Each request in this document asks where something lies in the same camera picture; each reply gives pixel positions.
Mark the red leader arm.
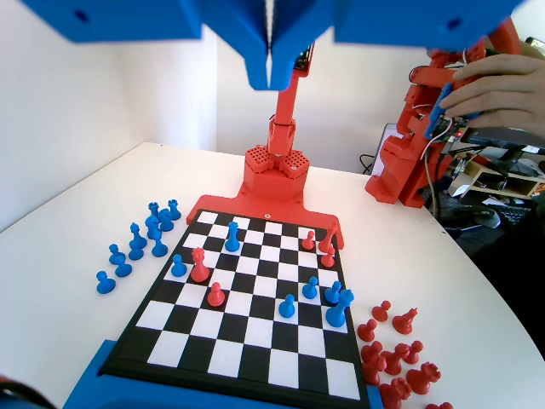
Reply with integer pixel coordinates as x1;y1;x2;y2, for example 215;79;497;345
364;19;527;210

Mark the red chess rook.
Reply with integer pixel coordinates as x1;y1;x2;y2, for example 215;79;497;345
405;361;439;395
378;377;412;409

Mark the person's hand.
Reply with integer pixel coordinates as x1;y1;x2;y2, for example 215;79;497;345
438;54;545;129

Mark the black keyboard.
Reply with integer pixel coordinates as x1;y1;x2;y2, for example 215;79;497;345
496;205;536;226

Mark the blue mounting plate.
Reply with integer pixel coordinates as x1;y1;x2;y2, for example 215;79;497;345
63;339;382;409

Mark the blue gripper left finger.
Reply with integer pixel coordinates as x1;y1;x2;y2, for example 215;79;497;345
181;0;273;93

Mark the light wooden shelf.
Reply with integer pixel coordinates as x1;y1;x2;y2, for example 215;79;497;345
462;158;545;201

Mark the black monitor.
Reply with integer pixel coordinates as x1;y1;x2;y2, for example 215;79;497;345
462;125;545;155

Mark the black white chessboard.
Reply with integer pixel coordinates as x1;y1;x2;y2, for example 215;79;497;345
98;208;371;404

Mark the red chess queen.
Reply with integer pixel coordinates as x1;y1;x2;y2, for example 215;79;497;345
190;246;209;283

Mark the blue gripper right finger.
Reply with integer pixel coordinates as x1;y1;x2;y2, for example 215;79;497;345
272;0;341;92

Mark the blue electronics board holder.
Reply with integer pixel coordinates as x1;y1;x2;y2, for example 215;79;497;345
423;82;472;141

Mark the blue chess queen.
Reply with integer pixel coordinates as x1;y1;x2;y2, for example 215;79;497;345
224;221;240;253

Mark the blue chess king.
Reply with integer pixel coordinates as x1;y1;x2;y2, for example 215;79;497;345
325;288;355;329

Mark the thick black camera cable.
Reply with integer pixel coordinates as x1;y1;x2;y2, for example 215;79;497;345
0;374;56;409

